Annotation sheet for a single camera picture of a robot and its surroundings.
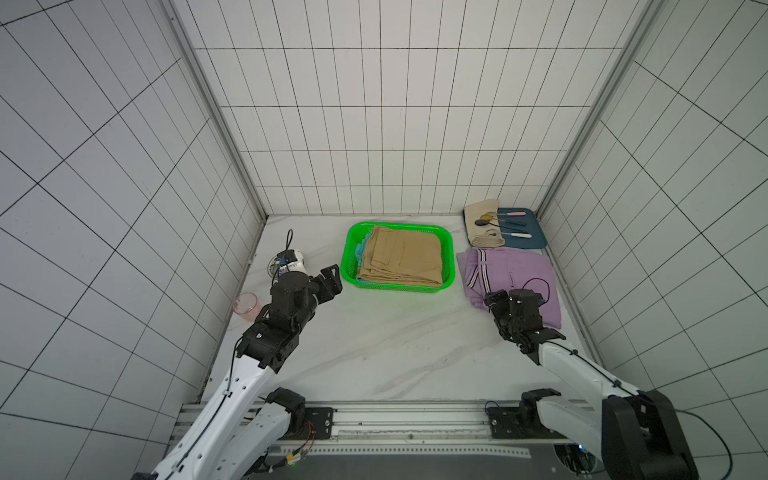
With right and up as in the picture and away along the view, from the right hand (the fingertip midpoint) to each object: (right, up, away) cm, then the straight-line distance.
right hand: (479, 300), depth 90 cm
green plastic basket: (-41, +16, +8) cm, 45 cm away
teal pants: (-38, +16, +13) cm, 44 cm away
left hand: (-45, +9, -15) cm, 48 cm away
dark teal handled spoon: (+11, +25, +27) cm, 39 cm away
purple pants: (+9, +8, +11) cm, 17 cm away
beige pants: (-24, +13, +6) cm, 28 cm away
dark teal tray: (+24, +23, +26) cm, 42 cm away
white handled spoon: (+22, +20, +25) cm, 39 cm away
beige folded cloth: (+7, +21, +25) cm, 33 cm away
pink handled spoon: (+15, +29, +28) cm, 43 cm away
